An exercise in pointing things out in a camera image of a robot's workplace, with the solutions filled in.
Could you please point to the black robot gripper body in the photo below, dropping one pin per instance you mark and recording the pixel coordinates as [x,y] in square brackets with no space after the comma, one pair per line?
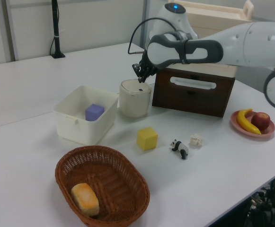
[148,66]

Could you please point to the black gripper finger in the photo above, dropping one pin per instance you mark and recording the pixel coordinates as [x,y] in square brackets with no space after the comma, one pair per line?
[135,70]
[142,76]

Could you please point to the white trash can beige lid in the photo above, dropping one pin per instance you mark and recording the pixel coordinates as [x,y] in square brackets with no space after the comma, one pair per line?
[133,101]

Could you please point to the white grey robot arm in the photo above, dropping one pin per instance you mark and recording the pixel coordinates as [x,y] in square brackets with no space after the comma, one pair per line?
[258,45]

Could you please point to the dark brown wooden drawer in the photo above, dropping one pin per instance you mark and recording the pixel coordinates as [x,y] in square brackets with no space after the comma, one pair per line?
[175,99]

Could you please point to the purple cube block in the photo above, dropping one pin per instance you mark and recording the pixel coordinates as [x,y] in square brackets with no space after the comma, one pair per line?
[93,112]

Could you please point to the yellow cube block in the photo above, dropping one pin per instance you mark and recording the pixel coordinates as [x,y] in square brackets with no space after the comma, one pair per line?
[146,139]

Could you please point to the cream plastic storage cabinet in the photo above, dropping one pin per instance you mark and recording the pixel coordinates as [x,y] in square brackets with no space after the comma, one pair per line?
[213,16]

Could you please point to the panda toy figure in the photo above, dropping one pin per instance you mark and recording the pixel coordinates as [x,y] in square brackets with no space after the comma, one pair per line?
[181,147]

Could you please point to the white plastic storage bin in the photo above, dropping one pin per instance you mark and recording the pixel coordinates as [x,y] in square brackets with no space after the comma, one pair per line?
[80,132]

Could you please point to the crumpled white paper ball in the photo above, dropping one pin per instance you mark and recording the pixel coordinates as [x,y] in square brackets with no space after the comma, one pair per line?
[196,140]

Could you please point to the pink plate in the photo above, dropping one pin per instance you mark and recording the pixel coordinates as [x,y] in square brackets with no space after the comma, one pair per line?
[236,123]

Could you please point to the brown wicker basket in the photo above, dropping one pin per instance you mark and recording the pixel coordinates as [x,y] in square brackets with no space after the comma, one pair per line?
[118,179]

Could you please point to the yellow banana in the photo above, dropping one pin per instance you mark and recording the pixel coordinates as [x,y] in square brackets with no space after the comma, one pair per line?
[245,123]

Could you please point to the red apple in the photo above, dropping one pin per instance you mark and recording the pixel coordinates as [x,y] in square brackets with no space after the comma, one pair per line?
[260,120]

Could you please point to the toasted bread loaf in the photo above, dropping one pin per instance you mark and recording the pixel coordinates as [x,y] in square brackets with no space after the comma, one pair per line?
[85,198]

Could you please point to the black camera stand pole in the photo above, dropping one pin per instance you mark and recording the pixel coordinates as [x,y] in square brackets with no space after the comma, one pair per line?
[56,35]

